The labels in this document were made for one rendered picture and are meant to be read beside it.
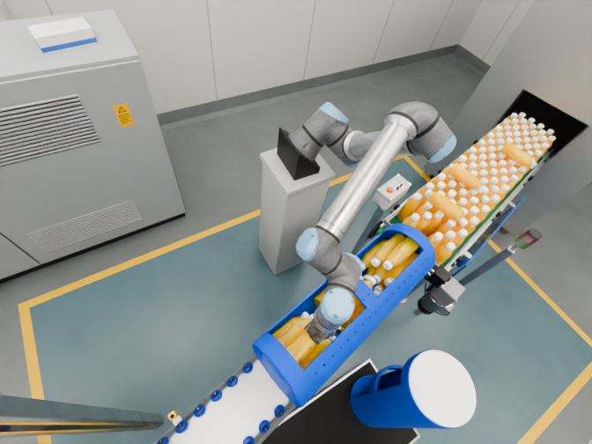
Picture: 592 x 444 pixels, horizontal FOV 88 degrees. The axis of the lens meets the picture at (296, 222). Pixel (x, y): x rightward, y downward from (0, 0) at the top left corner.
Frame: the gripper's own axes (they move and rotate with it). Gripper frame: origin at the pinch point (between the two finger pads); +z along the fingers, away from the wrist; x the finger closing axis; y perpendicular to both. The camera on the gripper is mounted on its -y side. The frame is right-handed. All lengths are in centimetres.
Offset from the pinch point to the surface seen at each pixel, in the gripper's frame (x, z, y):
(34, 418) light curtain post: -30, -23, 76
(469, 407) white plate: 60, 12, -29
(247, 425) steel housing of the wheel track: 6.3, 23.2, 39.6
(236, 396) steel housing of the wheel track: -4.3, 23.4, 36.9
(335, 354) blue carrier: 10.0, -3.3, 2.8
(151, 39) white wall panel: -270, 32, -67
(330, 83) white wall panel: -225, 120, -273
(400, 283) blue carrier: 8.9, -3.7, -38.3
